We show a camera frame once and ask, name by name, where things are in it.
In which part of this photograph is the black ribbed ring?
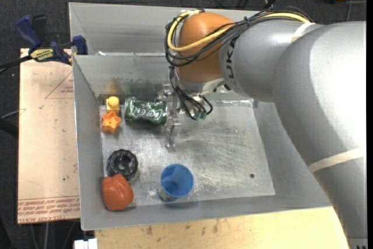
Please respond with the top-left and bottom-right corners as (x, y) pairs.
(105, 149), (139, 182)

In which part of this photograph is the black cylinder on white bracket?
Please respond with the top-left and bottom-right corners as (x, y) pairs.
(213, 82), (231, 93)

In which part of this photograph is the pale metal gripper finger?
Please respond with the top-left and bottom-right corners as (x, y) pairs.
(172, 121), (182, 147)
(165, 124), (174, 149)

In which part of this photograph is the yellow toy block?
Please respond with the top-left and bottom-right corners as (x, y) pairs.
(105, 96), (121, 115)

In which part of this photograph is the orange toy pepper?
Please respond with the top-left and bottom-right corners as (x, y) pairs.
(101, 173), (135, 212)

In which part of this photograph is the grey metal bin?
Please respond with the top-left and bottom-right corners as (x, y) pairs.
(68, 2), (333, 232)

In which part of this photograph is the orange star-shaped cup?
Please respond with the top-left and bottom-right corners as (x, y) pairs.
(100, 110), (122, 135)

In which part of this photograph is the crushed green drink can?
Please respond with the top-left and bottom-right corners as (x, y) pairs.
(124, 96), (170, 127)

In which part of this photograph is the blue cup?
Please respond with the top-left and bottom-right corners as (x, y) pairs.
(157, 163), (195, 202)

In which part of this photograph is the brown cardboard board, red print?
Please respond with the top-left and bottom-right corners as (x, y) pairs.
(17, 48), (81, 225)

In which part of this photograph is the clear glass block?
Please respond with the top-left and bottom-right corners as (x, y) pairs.
(213, 99), (255, 109)

